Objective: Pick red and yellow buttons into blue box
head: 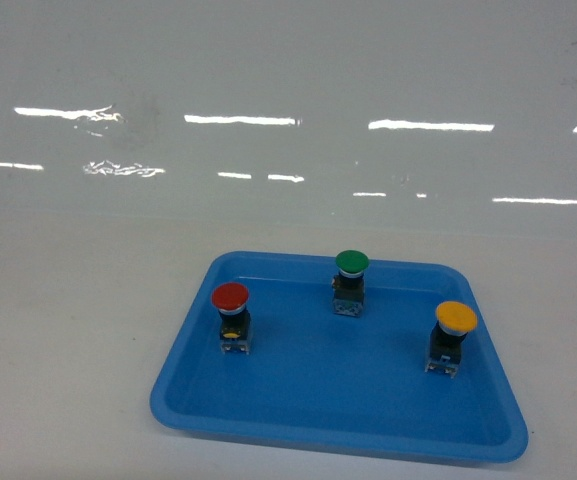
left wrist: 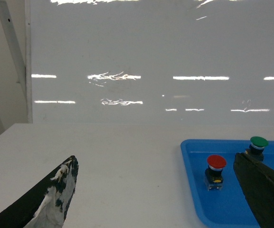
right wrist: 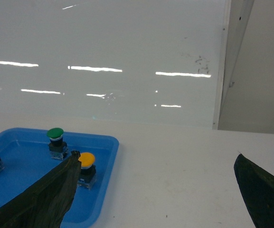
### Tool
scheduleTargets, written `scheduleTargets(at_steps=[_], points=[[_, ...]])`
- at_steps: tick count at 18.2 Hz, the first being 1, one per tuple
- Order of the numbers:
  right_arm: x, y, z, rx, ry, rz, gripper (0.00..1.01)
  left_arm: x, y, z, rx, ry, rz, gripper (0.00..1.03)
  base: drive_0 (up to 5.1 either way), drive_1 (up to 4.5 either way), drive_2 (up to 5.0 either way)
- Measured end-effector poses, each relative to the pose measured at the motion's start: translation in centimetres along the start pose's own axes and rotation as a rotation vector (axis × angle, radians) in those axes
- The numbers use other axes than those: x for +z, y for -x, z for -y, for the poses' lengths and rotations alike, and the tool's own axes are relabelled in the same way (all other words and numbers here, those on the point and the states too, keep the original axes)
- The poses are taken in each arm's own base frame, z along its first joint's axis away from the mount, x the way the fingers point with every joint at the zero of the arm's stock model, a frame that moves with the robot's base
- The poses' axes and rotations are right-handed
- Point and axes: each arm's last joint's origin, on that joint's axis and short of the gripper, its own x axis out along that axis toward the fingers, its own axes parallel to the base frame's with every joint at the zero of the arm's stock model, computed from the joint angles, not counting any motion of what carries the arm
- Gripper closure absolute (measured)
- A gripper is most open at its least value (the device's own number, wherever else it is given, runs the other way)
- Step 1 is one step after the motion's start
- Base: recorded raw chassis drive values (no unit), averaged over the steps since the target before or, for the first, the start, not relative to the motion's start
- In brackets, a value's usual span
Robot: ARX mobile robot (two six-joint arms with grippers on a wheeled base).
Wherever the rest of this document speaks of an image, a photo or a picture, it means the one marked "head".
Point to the red mushroom push button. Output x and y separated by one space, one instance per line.
235 331

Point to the yellow mushroom push button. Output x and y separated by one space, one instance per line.
453 322

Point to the green mushroom push button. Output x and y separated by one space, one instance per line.
348 284

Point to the blue plastic tray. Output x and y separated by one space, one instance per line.
320 381

